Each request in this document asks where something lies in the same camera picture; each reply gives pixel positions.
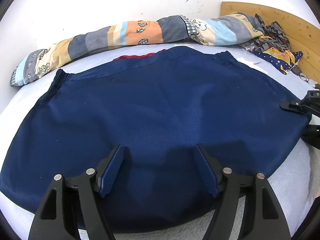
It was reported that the navy jacket with red collar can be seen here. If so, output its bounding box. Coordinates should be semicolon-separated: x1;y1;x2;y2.
1;47;311;233

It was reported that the wooden headboard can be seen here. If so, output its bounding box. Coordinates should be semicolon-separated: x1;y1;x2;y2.
220;2;320;82

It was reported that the patterned yellow navy cloth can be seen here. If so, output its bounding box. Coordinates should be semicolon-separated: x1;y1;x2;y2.
240;14;319;89

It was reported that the patchwork rolled quilt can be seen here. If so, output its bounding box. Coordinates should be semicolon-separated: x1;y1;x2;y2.
10;12;264;87

